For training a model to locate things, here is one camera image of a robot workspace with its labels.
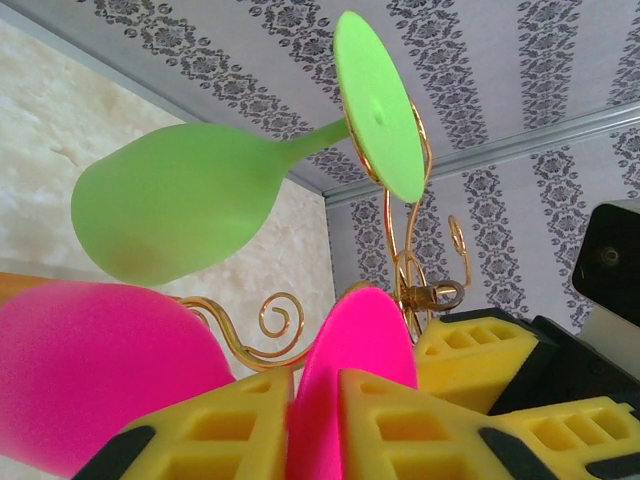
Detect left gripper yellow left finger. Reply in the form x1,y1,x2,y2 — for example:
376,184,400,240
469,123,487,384
74,369,294,480

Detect pink wine glass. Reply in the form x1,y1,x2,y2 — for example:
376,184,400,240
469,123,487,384
0,280,419,480

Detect gold wire glass rack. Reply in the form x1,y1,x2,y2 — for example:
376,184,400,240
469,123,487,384
0,94,474,376

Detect green wine glass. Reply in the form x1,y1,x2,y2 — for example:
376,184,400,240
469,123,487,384
72,10,427,287

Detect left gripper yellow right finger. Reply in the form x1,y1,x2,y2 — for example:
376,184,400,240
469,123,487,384
335,368,546,480

